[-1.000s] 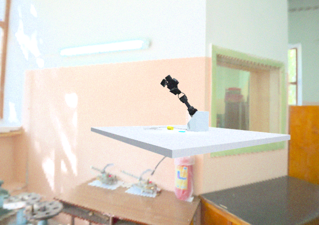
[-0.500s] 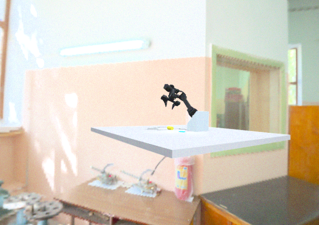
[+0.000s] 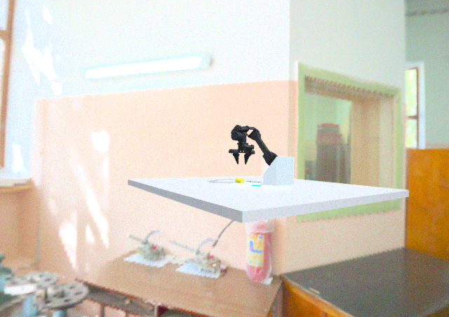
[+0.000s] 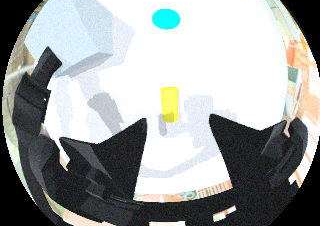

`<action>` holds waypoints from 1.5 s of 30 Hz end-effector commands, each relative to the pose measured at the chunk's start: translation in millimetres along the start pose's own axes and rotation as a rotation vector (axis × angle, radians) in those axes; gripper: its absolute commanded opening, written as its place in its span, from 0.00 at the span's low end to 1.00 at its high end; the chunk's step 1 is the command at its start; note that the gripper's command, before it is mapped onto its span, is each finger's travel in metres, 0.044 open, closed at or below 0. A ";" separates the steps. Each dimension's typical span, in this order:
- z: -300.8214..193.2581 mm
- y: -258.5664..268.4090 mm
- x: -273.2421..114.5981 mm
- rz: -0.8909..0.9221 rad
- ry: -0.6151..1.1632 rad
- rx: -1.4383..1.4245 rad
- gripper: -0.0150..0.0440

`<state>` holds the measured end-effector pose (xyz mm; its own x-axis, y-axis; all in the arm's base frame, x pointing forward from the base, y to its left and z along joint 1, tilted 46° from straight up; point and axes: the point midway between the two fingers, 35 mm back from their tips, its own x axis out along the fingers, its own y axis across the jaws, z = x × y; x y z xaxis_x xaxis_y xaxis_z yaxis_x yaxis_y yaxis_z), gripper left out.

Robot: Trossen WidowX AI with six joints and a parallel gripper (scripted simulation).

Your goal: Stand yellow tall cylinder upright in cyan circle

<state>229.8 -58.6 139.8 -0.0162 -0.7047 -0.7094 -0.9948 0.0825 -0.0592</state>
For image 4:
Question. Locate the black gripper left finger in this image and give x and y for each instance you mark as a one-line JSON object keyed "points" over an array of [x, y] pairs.
{"points": [[118, 157]]}

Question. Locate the yellow cylinder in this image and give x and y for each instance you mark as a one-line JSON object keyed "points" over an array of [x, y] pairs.
{"points": [[169, 100]]}

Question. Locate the cyan circle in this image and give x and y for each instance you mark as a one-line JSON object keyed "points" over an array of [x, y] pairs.
{"points": [[166, 19]]}

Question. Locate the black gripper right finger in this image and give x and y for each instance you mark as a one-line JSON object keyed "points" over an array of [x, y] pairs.
{"points": [[241, 146]]}

